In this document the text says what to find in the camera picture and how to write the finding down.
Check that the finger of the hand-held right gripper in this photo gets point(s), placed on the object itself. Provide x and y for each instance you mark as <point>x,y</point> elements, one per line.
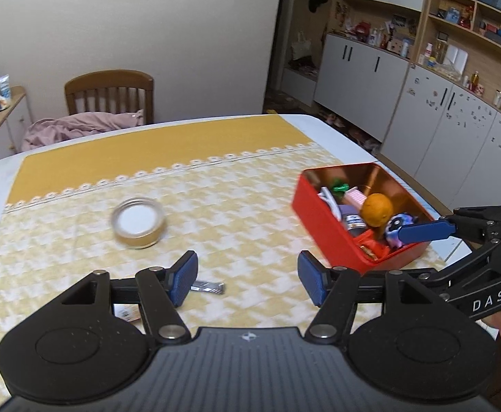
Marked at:
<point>452,272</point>
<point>422,231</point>

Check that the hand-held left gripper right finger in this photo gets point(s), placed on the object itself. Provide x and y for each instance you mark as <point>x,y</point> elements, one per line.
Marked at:
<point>313,278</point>

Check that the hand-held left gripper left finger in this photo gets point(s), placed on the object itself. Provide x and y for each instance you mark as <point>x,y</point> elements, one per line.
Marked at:
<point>182,278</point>

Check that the purple round toy figure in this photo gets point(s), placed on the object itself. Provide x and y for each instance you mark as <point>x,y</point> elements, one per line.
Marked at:
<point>394,225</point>

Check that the metal key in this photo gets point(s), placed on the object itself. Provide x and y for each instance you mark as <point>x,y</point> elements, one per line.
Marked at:
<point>209,287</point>

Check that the red tassel charm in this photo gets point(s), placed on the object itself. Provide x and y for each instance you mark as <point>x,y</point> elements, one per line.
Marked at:
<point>373,246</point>

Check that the red rectangular tin box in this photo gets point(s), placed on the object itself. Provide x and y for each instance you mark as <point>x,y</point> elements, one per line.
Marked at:
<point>319,223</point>

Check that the pink ribbed soap dish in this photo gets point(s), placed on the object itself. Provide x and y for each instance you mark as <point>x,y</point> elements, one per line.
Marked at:
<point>357,197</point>

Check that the white swim goggles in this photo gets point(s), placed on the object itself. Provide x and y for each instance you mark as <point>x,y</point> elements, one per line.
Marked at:
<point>328,199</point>

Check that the small green plastic piece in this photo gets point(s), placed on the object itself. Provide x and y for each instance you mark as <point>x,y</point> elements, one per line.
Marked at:
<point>340,186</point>

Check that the orange fruit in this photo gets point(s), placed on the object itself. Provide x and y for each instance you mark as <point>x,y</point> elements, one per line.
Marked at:
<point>377,210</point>

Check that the gold round lid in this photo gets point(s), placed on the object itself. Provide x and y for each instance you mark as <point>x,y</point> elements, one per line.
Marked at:
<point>139,223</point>

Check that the long white cabinet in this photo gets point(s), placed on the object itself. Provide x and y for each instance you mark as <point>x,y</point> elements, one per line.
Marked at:
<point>456,137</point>

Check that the white two-door cabinet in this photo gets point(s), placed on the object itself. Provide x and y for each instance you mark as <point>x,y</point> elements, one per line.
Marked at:
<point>358,73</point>

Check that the pink cloth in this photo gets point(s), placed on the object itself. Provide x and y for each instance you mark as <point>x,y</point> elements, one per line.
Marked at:
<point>70,126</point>

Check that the wooden chair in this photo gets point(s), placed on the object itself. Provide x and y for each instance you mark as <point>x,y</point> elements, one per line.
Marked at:
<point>108,81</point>

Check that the cream tote bag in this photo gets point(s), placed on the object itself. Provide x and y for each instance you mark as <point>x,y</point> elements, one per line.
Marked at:
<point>302,49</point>

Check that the wooden side cabinet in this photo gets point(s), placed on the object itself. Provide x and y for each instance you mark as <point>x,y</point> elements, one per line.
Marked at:
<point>14,111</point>

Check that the blue white tube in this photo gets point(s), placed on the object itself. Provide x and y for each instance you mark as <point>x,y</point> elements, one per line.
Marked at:
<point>5,88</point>

